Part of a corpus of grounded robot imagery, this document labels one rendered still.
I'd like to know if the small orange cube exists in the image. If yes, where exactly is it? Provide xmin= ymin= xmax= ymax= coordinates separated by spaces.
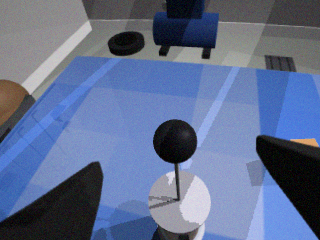
xmin=290 ymin=139 xmax=318 ymax=147

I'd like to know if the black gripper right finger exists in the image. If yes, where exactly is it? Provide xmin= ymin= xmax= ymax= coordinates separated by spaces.
xmin=256 ymin=135 xmax=320 ymax=240

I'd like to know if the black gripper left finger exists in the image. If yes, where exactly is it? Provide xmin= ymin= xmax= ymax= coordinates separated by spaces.
xmin=0 ymin=161 xmax=104 ymax=240

